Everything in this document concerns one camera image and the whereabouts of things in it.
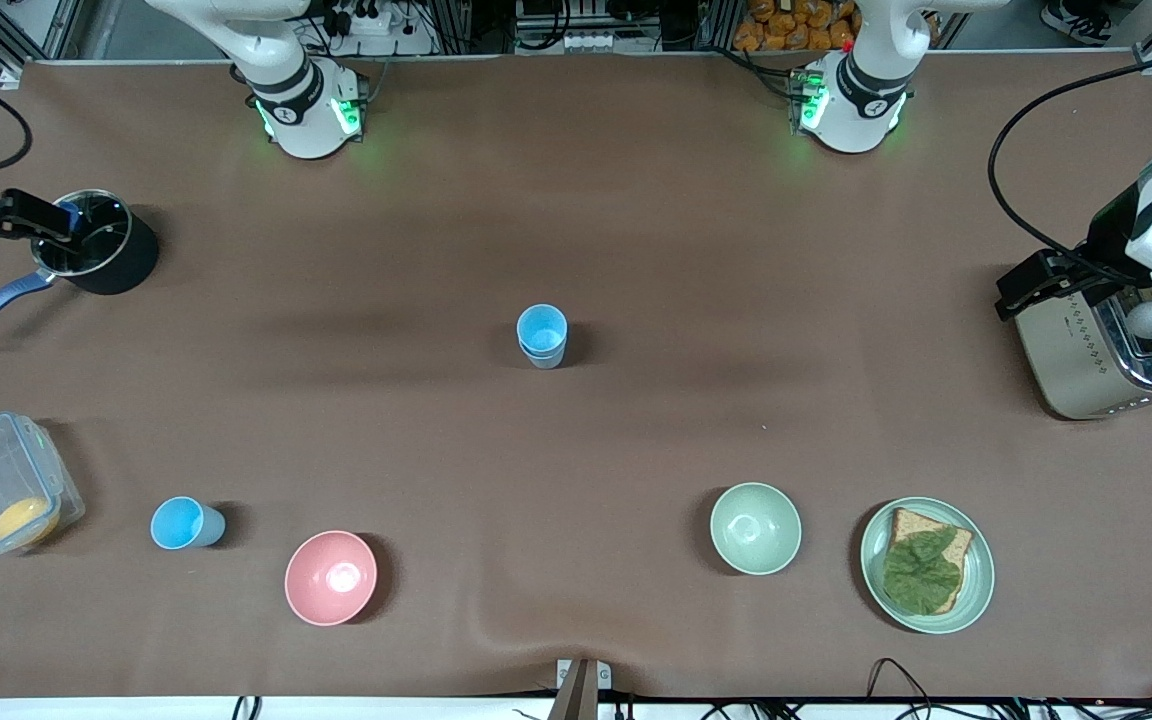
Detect green lettuce leaf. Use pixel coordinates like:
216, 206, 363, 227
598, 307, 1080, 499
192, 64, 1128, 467
882, 527, 964, 615

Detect blue plastic cup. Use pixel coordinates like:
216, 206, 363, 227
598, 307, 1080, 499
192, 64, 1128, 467
516, 303, 570, 358
150, 496, 227, 551

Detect pale green bowl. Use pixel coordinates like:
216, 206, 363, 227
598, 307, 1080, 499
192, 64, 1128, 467
709, 482, 803, 577

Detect dark sneakers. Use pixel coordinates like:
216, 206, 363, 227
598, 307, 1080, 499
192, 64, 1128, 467
1040, 0, 1119, 47

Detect pink bowl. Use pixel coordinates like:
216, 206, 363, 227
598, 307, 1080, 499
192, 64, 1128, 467
284, 530, 379, 628

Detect bag of orange buns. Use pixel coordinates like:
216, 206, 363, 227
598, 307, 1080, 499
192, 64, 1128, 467
732, 0, 859, 53

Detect orange food piece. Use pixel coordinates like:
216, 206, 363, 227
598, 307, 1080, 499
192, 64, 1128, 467
0, 497, 62, 549

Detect pale green plate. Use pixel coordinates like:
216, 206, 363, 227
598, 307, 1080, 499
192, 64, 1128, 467
859, 497, 996, 635

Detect metal table clamp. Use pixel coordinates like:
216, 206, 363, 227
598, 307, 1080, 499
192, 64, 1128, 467
548, 657, 613, 720

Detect white power strip with plugs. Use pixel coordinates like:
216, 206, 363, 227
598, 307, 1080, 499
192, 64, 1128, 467
324, 0, 395, 37

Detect brown bread slice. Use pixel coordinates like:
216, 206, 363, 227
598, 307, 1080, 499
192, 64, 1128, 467
886, 507, 975, 615

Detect looped black floor cable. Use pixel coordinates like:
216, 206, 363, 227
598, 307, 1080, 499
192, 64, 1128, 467
866, 657, 947, 720

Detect black pot with blue handle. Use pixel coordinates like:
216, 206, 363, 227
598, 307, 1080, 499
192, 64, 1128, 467
0, 189, 160, 345

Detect silver beige toaster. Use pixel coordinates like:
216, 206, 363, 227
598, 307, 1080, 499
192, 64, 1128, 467
1011, 270, 1152, 421

